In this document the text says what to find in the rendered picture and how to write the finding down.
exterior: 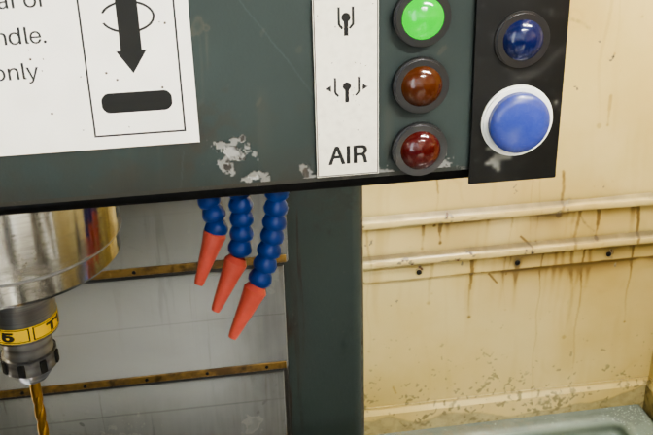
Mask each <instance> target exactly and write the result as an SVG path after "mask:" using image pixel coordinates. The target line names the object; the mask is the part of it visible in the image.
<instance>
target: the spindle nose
mask: <svg viewBox="0 0 653 435"><path fill-rule="evenodd" d="M120 226H121V214H120V206H112V207H99V208H87V209H76V210H64V211H51V212H40V213H28V214H16V215H3V216H0V310H3V309H9V308H14V307H19V306H24V305H28V304H32V303H36V302H40V301H43V300H47V299H50V298H53V297H55V296H57V295H60V294H62V293H65V292H67V291H69V290H72V289H74V288H76V287H78V286H80V285H82V284H84V283H86V282H88V281H89V280H91V279H92V278H94V277H95V276H96V275H98V274H99V273H100V272H101V271H103V270H104V269H105V268H106V267H107V266H108V265H109V264H110V263H111V262H112V260H113V259H114V258H115V257H116V255H117V254H118V252H119V250H120V245H121V236H120Z"/></svg>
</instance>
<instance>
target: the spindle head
mask: <svg viewBox="0 0 653 435"><path fill-rule="evenodd" d="M397 1H398V0H379V173H374V174H361V175H350V176H337V177H325V178H318V177H317V146H316V114H315V81H314V49H313V17H312V0H188V4H189V26H190V37H191V49H192V60H193V72H194V83H195V95H196V107H197V117H198V129H199V141H200V142H195V143H182V144H169V145H155V146H143V147H129V148H115V149H103V150H89V151H64V152H50V153H37V154H24V155H10V156H0V216H3V215H16V214H28V213H40V212H51V211H64V210H76V209H87V208H99V207H112V206H123V205H135V204H148V203H159V202H171V201H183V200H195V199H207V198H219V197H231V196H243V195H255V194H266V193H279V192H291V191H302V190H314V189H327V188H338V187H350V186H363V185H375V184H397V183H410V182H421V181H433V180H445V179H457V178H468V167H469V145H470V123H471V99H472V77H473V54H474V31H475V9H476V0H447V1H448V2H449V5H450V7H451V13H452V17H451V23H450V26H449V28H448V30H447V32H446V34H445V35H444V36H443V37H442V38H441V39H440V40H439V41H438V42H436V43H435V44H433V45H430V46H427V47H413V46H410V45H408V44H406V43H405V42H403V41H402V40H401V39H400V38H399V37H398V36H397V34H396V32H395V29H394V25H393V13H394V9H395V5H396V3H397ZM419 56H425V57H430V58H433V59H435V60H437V61H438V62H439V63H440V64H441V65H442V66H443V67H444V68H445V70H446V71H447V74H448V77H449V90H448V93H447V95H446V97H445V99H444V100H443V102H442V103H441V104H440V105H439V106H438V107H436V108H435V109H433V110H431V111H429V112H426V113H421V114H416V113H411V112H408V111H406V110H404V109H403V108H402V107H400V105H399V104H398V103H397V102H396V100H395V97H394V94H393V79H394V76H395V73H396V71H397V69H398V68H399V67H400V66H401V65H402V64H403V63H404V62H406V61H407V60H409V59H412V58H415V57H419ZM415 122H428V123H431V124H433V125H435V126H436V127H438V128H439V129H440V130H441V131H442V133H443V134H444V136H445V138H446V141H447V153H446V156H445V158H444V160H443V162H442V163H441V164H440V166H439V167H438V168H436V169H435V170H434V171H432V172H431V173H428V174H426V175H423V176H412V175H409V174H406V173H404V172H403V171H401V170H400V169H399V168H398V167H397V166H396V164H395V161H394V159H393V155H392V146H393V142H394V139H395V137H396V135H397V134H398V132H399V131H400V130H401V129H403V128H404V127H405V126H407V125H409V124H411V123H415Z"/></svg>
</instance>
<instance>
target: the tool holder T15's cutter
mask: <svg viewBox="0 0 653 435"><path fill-rule="evenodd" d="M29 388H30V393H31V398H32V402H33V404H34V405H35V406H34V415H35V418H36V420H37V421H38V423H37V430H38V434H39V435H50V432H49V426H48V423H47V421H46V419H47V416H46V410H45V406H44V404H43V392H42V388H41V382H39V383H37V384H34V385H29Z"/></svg>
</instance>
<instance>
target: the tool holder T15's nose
mask: <svg viewBox="0 0 653 435"><path fill-rule="evenodd" d="M1 349H2V350H1V351H0V359H1V365H2V370H3V373H4V374H5V375H8V376H10V377H12V378H14V379H15V380H17V381H19V382H20V383H22V384H24V385H34V384H37V383H39V382H41V381H43V380H44V379H45V378H46V377H47V376H48V374H49V373H50V371H51V370H52V368H53V367H54V366H55V364H56V363H57V362H58V361H59V354H58V349H57V348H56V342H55V339H53V338H52V335H51V336H49V337H48V338H46V339H44V340H42V341H40V342H37V343H34V344H31V345H27V346H21V347H5V346H1Z"/></svg>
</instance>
